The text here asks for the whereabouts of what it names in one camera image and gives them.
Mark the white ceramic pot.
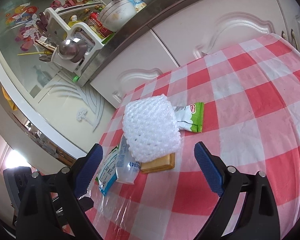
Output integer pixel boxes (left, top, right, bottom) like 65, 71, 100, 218
97, 0, 137, 32

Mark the large white blue bottle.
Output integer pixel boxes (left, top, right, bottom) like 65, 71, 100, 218
115, 135, 141, 185

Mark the green white candy wrapper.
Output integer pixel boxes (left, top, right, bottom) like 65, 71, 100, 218
173, 102, 205, 133

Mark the yellow hanging cloth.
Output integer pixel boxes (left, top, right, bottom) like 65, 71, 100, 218
1, 87, 18, 111

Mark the green clip on counter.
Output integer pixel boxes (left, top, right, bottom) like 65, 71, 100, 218
72, 75, 79, 83

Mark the green blue wipes packet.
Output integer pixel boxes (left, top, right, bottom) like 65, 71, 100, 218
96, 145, 119, 196

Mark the white kitchen cabinet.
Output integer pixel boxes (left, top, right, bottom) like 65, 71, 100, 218
90, 0, 300, 107

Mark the white dish rack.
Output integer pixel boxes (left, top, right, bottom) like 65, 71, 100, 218
43, 1, 105, 76

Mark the frosted glass sliding door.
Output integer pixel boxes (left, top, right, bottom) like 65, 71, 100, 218
0, 0, 114, 158

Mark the steel ladle bowl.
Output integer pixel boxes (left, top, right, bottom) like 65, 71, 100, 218
57, 38, 88, 63

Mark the white foam net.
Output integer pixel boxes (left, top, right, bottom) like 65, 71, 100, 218
122, 94, 181, 163

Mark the tan folded paper packet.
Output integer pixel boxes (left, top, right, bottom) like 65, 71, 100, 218
140, 153, 175, 174

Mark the red white checkered tablecloth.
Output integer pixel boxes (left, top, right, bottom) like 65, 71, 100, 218
87, 34, 300, 239

